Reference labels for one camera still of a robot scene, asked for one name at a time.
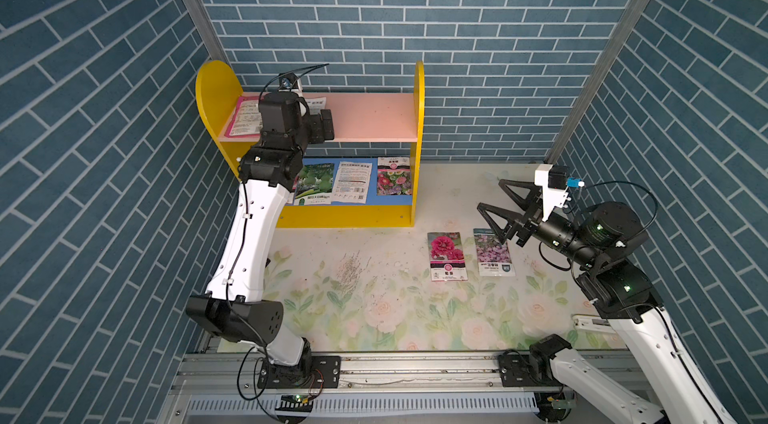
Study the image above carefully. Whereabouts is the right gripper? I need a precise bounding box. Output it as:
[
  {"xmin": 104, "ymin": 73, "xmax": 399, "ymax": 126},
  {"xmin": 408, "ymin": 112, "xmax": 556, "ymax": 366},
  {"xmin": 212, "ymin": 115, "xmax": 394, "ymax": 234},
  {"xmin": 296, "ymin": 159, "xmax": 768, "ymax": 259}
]
[{"xmin": 479, "ymin": 182, "xmax": 596, "ymax": 272}]

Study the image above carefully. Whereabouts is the purple flower seed bag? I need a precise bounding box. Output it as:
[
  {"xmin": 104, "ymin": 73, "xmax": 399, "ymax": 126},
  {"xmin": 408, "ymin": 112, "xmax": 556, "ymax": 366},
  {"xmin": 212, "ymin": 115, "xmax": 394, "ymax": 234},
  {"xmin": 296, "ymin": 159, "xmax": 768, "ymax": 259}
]
[{"xmin": 473, "ymin": 228, "xmax": 516, "ymax": 277}]

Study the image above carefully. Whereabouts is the red peony seed bag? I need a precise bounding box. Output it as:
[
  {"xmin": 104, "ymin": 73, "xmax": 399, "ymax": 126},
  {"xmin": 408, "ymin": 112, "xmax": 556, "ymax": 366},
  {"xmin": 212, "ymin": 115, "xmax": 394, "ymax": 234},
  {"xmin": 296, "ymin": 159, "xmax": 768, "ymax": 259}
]
[{"xmin": 427, "ymin": 232, "xmax": 468, "ymax": 282}]

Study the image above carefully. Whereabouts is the white text gourd seed bag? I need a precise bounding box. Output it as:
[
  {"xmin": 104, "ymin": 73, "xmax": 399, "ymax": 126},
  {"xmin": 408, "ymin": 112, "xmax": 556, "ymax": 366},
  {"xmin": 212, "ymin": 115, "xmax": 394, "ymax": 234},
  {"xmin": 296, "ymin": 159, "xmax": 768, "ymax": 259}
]
[{"xmin": 305, "ymin": 96, "xmax": 327, "ymax": 115}]

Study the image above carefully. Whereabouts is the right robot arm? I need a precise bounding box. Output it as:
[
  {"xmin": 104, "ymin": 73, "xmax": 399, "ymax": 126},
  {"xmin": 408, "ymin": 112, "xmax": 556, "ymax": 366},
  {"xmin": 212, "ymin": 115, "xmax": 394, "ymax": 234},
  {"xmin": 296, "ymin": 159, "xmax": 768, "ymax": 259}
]
[{"xmin": 477, "ymin": 180, "xmax": 735, "ymax": 423}]

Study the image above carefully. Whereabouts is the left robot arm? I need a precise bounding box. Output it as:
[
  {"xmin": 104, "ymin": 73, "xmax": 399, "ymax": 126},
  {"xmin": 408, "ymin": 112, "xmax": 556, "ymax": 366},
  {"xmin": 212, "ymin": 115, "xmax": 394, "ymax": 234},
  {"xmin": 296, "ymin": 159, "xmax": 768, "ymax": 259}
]
[{"xmin": 185, "ymin": 91, "xmax": 334, "ymax": 386}]

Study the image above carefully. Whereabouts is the pink-bordered seed bag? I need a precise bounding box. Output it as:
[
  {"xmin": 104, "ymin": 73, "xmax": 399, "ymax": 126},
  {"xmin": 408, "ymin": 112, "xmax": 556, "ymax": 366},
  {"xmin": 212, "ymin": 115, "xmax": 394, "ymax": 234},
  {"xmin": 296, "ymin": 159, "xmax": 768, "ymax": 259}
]
[{"xmin": 224, "ymin": 96, "xmax": 263, "ymax": 138}]

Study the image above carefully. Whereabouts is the green gourd seed bag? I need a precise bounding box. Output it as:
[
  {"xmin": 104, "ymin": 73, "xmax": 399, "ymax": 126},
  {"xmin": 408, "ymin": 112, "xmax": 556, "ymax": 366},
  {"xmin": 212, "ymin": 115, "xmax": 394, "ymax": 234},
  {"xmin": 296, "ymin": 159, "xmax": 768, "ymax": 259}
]
[{"xmin": 293, "ymin": 163, "xmax": 335, "ymax": 206}]

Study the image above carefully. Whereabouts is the white back-side seed bag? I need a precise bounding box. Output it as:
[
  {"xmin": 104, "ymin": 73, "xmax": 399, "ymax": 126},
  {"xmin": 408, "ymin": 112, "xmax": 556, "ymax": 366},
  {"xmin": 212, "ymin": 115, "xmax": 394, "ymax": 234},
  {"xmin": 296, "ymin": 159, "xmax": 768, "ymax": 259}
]
[{"xmin": 331, "ymin": 161, "xmax": 373, "ymax": 205}]

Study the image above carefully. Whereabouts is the yellow wooden shelf unit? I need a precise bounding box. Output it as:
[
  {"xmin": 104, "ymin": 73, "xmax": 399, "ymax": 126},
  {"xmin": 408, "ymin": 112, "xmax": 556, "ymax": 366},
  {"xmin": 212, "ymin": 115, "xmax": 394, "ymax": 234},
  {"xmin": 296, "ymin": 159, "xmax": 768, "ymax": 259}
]
[{"xmin": 196, "ymin": 61, "xmax": 425, "ymax": 229}]

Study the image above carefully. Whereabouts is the colourful flower seed bag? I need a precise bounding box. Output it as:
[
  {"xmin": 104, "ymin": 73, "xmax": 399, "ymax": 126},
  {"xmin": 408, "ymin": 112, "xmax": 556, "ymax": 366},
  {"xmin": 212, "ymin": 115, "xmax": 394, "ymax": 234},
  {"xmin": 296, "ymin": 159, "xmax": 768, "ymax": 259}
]
[{"xmin": 376, "ymin": 157, "xmax": 413, "ymax": 196}]

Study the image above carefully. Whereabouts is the floral table mat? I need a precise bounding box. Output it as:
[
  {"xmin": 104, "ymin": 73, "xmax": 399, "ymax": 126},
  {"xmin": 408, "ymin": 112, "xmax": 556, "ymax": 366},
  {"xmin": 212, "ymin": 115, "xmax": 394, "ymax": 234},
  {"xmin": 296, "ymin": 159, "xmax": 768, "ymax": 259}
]
[{"xmin": 265, "ymin": 163, "xmax": 623, "ymax": 352}]

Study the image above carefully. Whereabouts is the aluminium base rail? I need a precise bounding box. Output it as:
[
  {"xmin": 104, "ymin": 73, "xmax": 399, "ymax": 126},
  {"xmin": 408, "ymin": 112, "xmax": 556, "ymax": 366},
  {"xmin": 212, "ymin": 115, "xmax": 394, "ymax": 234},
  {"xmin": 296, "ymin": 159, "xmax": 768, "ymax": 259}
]
[{"xmin": 158, "ymin": 350, "xmax": 667, "ymax": 424}]

